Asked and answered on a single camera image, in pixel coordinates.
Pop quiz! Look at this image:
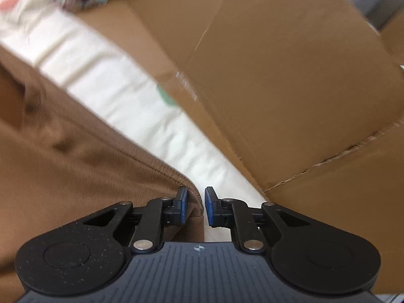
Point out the brown t-shirt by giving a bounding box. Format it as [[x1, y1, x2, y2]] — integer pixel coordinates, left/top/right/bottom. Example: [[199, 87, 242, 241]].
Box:
[[0, 46, 204, 303]]

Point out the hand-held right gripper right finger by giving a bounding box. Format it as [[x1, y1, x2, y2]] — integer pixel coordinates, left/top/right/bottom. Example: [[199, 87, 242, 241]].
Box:
[[205, 187, 313, 255]]

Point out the white printed bed sheet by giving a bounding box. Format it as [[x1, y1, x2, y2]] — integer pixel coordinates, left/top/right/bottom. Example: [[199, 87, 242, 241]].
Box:
[[0, 0, 269, 243]]

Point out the flattened cardboard box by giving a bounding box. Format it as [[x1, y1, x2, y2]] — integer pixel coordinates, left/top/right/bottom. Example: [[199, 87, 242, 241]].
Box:
[[76, 0, 404, 295]]

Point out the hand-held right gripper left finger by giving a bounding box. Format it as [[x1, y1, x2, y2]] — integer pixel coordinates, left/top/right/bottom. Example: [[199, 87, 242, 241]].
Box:
[[83, 186, 190, 254]]

